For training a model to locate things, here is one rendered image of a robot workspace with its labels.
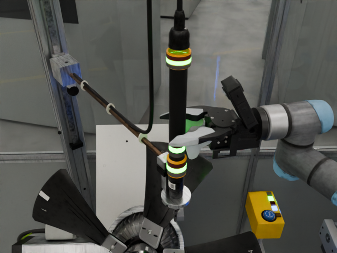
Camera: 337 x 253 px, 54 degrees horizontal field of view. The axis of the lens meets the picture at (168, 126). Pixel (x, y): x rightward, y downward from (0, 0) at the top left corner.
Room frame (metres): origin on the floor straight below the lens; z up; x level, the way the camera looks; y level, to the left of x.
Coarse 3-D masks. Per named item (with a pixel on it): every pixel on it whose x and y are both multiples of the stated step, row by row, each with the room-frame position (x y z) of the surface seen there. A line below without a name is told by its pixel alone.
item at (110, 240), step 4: (108, 236) 0.57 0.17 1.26; (112, 236) 0.56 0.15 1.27; (104, 240) 0.57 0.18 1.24; (108, 240) 0.57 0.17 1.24; (112, 240) 0.56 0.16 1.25; (116, 240) 0.55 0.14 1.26; (104, 244) 0.58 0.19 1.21; (108, 244) 0.57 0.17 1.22; (112, 244) 0.56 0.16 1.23; (116, 244) 0.56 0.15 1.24; (120, 244) 0.55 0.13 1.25; (124, 244) 0.55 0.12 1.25; (108, 248) 0.57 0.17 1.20; (116, 248) 0.56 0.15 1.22; (120, 248) 0.55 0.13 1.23; (124, 248) 0.55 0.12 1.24; (112, 252) 0.57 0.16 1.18; (116, 252) 0.56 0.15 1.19; (120, 252) 0.56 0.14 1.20
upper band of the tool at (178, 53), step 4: (168, 48) 0.55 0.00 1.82; (188, 48) 0.55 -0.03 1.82; (168, 52) 0.53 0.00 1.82; (172, 52) 0.55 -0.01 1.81; (176, 52) 0.56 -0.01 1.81; (180, 52) 0.56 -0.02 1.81; (184, 52) 0.55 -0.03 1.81; (188, 52) 0.55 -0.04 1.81; (172, 56) 0.52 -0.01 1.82; (176, 56) 0.51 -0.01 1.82; (180, 56) 0.51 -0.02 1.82; (184, 56) 0.52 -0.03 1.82; (172, 60) 0.52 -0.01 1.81
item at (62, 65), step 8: (56, 56) 1.06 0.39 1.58; (64, 56) 1.07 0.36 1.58; (56, 64) 1.00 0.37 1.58; (64, 64) 1.00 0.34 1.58; (72, 64) 1.00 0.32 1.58; (56, 72) 1.01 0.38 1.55; (64, 72) 0.98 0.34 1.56; (72, 72) 1.00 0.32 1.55; (80, 72) 1.02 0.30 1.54; (64, 80) 0.98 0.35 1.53; (72, 80) 1.00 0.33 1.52
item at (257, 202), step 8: (248, 192) 0.91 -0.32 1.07; (256, 192) 0.91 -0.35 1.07; (264, 192) 0.91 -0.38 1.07; (272, 192) 0.91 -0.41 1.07; (248, 200) 0.89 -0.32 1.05; (256, 200) 0.87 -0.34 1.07; (264, 200) 0.87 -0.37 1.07; (248, 208) 0.88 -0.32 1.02; (256, 208) 0.83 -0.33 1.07; (264, 208) 0.83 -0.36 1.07; (248, 216) 0.86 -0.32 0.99; (256, 216) 0.79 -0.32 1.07; (256, 224) 0.77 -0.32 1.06; (264, 224) 0.76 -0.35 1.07; (272, 224) 0.76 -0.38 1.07; (280, 224) 0.76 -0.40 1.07; (256, 232) 0.76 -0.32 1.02; (264, 232) 0.76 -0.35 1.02; (272, 232) 0.76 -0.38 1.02; (280, 232) 0.76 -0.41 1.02
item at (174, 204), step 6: (162, 156) 0.57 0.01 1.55; (162, 162) 0.55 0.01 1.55; (156, 168) 0.56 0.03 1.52; (162, 168) 0.55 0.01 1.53; (162, 174) 0.54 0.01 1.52; (162, 180) 0.55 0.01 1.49; (162, 186) 0.55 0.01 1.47; (162, 192) 0.54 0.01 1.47; (168, 192) 0.54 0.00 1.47; (186, 192) 0.54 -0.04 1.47; (162, 198) 0.52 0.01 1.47; (168, 198) 0.52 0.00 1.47; (180, 198) 0.52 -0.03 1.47; (186, 198) 0.52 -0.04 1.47; (168, 204) 0.51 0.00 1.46; (174, 204) 0.50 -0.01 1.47; (180, 204) 0.50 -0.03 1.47; (186, 204) 0.51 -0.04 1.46
